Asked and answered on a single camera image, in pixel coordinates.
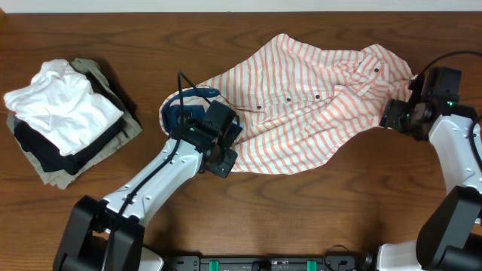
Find orange white striped shirt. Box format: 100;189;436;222
159;34;413;175

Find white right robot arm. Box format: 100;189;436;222
376;99;481;271

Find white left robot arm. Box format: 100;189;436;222
53;117;242;270

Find black folded garment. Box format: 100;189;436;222
14;73;123;175

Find white folded shirt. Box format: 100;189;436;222
4;59;123;157

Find beige folded garment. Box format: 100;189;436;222
6;58;142;189

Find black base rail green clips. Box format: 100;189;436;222
162;245;376;271

